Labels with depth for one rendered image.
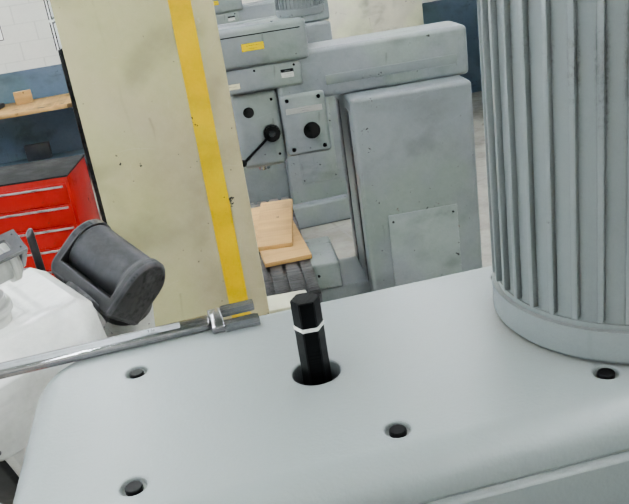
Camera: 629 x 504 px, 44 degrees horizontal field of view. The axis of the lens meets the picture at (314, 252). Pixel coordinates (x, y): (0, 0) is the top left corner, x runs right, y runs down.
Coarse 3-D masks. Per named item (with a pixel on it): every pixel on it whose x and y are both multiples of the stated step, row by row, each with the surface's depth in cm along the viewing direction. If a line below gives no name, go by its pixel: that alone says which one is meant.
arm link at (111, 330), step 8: (152, 304) 134; (152, 312) 134; (144, 320) 132; (152, 320) 135; (104, 328) 134; (112, 328) 131; (120, 328) 131; (128, 328) 131; (136, 328) 132; (144, 328) 134; (112, 336) 133
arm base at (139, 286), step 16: (80, 224) 126; (96, 224) 127; (64, 256) 125; (64, 272) 124; (128, 272) 120; (144, 272) 121; (160, 272) 125; (96, 288) 121; (128, 288) 120; (144, 288) 124; (160, 288) 128; (112, 304) 120; (128, 304) 122; (144, 304) 126; (128, 320) 125
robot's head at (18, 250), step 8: (8, 232) 106; (0, 240) 105; (8, 240) 105; (16, 240) 106; (8, 248) 106; (16, 248) 105; (24, 248) 105; (0, 256) 104; (8, 256) 104; (16, 256) 105; (24, 256) 107; (24, 264) 109
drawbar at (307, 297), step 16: (304, 304) 55; (320, 304) 56; (304, 320) 55; (320, 320) 56; (304, 336) 56; (320, 336) 56; (304, 352) 56; (320, 352) 56; (304, 368) 57; (320, 368) 57; (304, 384) 58; (320, 384) 57
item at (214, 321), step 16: (240, 304) 69; (192, 320) 67; (208, 320) 67; (224, 320) 66; (240, 320) 66; (256, 320) 66; (128, 336) 66; (144, 336) 66; (160, 336) 66; (176, 336) 66; (48, 352) 65; (64, 352) 65; (80, 352) 65; (96, 352) 65; (112, 352) 65; (0, 368) 64; (16, 368) 64; (32, 368) 64
